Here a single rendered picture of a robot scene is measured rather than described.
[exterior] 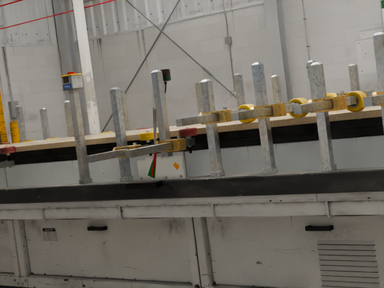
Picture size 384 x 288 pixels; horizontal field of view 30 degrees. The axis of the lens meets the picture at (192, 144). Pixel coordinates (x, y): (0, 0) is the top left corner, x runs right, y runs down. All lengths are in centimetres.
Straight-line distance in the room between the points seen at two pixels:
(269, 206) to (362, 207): 39
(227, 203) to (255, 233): 29
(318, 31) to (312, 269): 773
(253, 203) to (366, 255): 50
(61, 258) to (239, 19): 774
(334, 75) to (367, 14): 97
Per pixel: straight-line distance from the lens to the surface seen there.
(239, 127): 310
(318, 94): 268
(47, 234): 406
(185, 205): 310
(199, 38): 1166
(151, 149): 294
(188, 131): 313
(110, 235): 373
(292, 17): 1080
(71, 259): 397
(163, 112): 308
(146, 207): 324
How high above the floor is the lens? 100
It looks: 3 degrees down
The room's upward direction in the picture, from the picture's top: 7 degrees counter-clockwise
